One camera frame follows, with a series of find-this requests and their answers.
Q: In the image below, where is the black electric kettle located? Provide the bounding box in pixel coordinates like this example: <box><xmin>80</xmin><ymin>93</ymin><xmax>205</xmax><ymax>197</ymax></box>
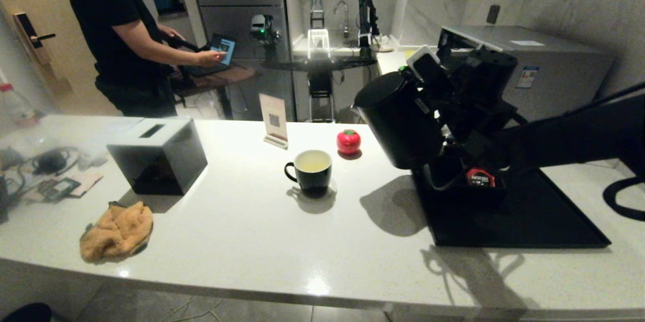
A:
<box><xmin>351</xmin><ymin>71</ymin><xmax>444</xmax><ymax>170</ymax></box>

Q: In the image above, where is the clear bottle red cap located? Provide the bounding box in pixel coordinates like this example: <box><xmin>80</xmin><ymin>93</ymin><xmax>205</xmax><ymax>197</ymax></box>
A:
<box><xmin>0</xmin><ymin>84</ymin><xmax>40</xmax><ymax>130</ymax></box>

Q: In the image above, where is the silver microwave oven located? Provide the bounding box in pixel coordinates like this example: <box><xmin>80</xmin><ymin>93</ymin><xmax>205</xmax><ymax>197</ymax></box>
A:
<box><xmin>437</xmin><ymin>25</ymin><xmax>613</xmax><ymax>122</ymax></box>

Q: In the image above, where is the red coffee sachet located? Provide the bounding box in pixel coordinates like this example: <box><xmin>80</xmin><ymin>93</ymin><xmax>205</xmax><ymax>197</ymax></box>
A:
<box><xmin>466</xmin><ymin>168</ymin><xmax>496</xmax><ymax>188</ymax></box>

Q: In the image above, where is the red tomato-shaped timer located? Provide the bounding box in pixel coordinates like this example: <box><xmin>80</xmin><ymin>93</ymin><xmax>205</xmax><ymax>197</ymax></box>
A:
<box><xmin>336</xmin><ymin>130</ymin><xmax>361</xmax><ymax>155</ymax></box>

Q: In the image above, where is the black compartment organizer box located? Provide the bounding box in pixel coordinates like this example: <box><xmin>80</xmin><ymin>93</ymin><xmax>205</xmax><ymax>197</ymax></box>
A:
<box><xmin>423</xmin><ymin>153</ymin><xmax>507</xmax><ymax>207</ymax></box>

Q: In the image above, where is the chrome kitchen faucet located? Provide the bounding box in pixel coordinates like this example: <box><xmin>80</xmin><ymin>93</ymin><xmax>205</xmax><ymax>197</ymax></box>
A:
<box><xmin>333</xmin><ymin>1</ymin><xmax>350</xmax><ymax>39</ymax></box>

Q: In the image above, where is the robot torso column lit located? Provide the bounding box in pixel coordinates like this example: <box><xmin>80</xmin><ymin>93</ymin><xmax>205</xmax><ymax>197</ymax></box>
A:
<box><xmin>306</xmin><ymin>0</ymin><xmax>337</xmax><ymax>124</ymax></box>

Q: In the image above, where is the black rectangular tray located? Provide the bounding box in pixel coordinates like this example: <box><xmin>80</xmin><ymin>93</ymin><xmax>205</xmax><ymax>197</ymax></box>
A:
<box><xmin>411</xmin><ymin>165</ymin><xmax>611</xmax><ymax>248</ymax></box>

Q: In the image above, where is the black mug white inside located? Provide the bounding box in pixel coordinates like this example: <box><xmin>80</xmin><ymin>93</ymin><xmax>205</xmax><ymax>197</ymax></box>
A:
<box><xmin>284</xmin><ymin>150</ymin><xmax>333</xmax><ymax>197</ymax></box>

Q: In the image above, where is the QR code sign stand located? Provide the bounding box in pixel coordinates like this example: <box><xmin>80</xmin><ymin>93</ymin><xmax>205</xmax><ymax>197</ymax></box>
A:
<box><xmin>259</xmin><ymin>94</ymin><xmax>289</xmax><ymax>151</ymax></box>

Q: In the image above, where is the brown wooden desk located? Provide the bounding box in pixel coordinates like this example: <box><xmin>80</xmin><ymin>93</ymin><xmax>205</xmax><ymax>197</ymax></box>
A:
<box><xmin>174</xmin><ymin>65</ymin><xmax>257</xmax><ymax>121</ymax></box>

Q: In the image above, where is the open black laptop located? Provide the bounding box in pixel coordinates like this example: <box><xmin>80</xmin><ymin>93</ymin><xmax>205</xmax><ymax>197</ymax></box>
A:
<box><xmin>189</xmin><ymin>34</ymin><xmax>236</xmax><ymax>78</ymax></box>

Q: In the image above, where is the black tissue box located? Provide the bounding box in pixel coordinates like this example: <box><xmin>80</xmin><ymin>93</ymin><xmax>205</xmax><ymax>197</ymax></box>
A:
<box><xmin>107</xmin><ymin>118</ymin><xmax>208</xmax><ymax>197</ymax></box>

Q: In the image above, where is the person in black shirt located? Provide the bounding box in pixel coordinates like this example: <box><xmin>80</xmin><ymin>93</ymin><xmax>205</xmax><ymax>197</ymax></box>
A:
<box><xmin>63</xmin><ymin>0</ymin><xmax>227</xmax><ymax>118</ymax></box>

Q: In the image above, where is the orange crumpled cloth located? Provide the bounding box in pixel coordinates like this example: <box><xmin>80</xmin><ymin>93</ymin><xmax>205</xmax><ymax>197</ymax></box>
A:
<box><xmin>80</xmin><ymin>202</ymin><xmax>154</xmax><ymax>263</ymax></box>

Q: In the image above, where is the pink paper card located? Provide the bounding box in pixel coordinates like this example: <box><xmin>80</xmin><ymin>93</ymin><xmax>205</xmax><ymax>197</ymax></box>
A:
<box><xmin>71</xmin><ymin>173</ymin><xmax>105</xmax><ymax>197</ymax></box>

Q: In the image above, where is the black door lock handle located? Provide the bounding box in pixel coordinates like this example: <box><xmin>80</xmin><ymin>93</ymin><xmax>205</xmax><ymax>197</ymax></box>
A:
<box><xmin>13</xmin><ymin>12</ymin><xmax>56</xmax><ymax>66</ymax></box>

